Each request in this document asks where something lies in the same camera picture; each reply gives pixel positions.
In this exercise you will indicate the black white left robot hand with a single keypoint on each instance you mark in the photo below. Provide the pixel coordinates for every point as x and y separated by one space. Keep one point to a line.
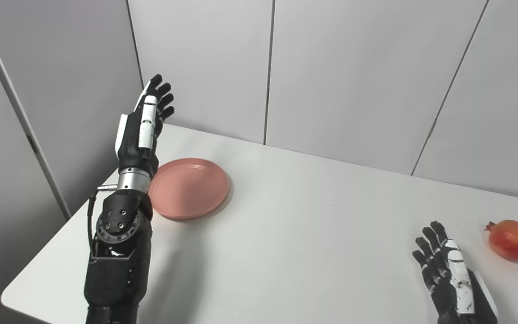
144 135

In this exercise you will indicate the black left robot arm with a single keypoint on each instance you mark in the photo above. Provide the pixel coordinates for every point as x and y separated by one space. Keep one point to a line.
119 252

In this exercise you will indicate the red pomegranate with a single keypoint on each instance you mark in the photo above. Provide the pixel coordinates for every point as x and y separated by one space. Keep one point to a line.
512 240

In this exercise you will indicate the pink round plate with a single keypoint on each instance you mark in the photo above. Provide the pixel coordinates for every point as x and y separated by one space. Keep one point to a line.
189 189

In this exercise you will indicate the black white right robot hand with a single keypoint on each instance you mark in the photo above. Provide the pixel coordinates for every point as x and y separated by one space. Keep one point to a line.
457 283

